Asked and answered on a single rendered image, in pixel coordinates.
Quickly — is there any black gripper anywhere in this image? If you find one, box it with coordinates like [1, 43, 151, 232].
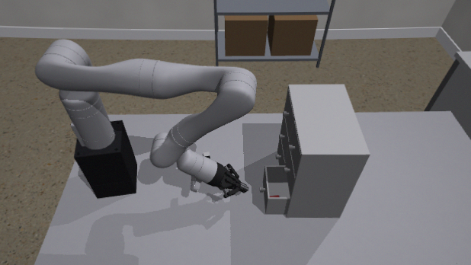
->
[207, 162, 248, 198]

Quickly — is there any grey chest of drawers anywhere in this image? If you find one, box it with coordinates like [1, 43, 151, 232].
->
[286, 85, 370, 218]

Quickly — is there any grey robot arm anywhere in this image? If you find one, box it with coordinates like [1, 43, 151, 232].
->
[35, 39, 257, 193]

